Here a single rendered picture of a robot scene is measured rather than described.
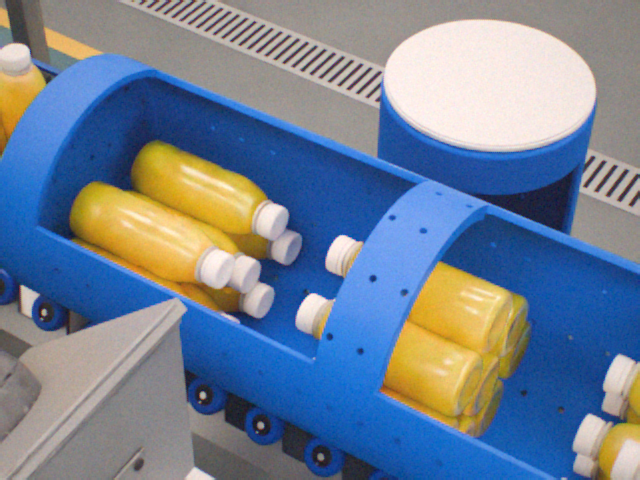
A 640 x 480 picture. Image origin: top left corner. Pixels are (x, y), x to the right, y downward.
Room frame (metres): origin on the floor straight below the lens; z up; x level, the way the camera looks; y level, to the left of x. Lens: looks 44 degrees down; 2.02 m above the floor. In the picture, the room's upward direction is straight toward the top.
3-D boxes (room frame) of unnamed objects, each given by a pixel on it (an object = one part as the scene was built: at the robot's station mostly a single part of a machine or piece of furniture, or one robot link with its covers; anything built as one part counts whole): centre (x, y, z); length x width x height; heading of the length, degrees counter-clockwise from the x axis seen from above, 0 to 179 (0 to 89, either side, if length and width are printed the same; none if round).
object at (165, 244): (0.94, 0.17, 1.10); 0.17 x 0.07 x 0.07; 58
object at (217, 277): (0.89, 0.09, 1.10); 0.04 x 0.02 x 0.04; 148
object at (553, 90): (1.31, -0.24, 1.03); 0.28 x 0.28 x 0.01
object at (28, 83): (1.30, 0.38, 0.98); 0.07 x 0.07 x 0.17
